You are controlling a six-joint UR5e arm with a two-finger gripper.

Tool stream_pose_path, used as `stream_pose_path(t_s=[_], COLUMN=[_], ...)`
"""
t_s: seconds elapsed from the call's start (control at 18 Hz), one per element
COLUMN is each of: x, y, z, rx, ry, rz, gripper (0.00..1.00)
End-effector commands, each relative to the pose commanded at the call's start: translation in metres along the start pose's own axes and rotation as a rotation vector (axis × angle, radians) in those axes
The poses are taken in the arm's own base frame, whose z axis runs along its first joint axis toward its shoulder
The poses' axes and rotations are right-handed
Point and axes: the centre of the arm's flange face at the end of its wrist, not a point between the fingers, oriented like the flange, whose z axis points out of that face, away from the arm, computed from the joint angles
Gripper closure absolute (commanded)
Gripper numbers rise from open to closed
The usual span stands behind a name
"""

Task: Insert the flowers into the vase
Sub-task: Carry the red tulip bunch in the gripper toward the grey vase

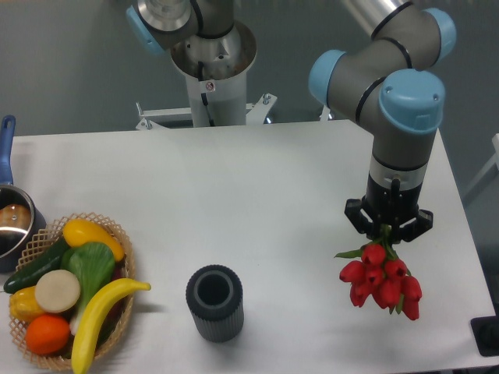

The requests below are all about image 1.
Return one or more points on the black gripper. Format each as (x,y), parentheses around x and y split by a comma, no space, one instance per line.
(391,206)

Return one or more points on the red tulip bouquet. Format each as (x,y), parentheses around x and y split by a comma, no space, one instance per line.
(376,271)

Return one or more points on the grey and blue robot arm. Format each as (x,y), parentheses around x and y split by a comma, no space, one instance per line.
(386,89)

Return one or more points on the dark grey ribbed vase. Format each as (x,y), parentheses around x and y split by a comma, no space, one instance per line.
(214,296)

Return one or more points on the black device at table edge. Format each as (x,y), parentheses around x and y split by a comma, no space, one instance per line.
(485,332)

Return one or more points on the green bok choy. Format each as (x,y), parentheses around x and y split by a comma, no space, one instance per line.
(93,265)

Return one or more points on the yellow squash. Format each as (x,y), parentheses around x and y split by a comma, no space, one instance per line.
(77,232)

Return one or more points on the woven wicker basket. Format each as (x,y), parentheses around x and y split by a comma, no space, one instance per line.
(114,325)

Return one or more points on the yellow banana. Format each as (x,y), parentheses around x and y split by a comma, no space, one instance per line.
(85,340)

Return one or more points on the beige round slice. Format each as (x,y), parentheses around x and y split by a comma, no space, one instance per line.
(57,291)

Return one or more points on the orange fruit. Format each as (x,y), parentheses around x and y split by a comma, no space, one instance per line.
(47,334)

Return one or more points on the dark green cucumber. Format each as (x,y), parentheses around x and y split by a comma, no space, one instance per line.
(30,274)

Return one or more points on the yellow bell pepper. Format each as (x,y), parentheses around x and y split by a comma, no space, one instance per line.
(24,306)

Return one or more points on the white frame at right edge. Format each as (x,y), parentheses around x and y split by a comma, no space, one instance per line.
(483,177)

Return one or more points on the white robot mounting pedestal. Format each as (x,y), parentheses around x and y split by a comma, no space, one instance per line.
(215,72)

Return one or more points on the blue handled saucepan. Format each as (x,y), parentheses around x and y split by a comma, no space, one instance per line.
(20,219)

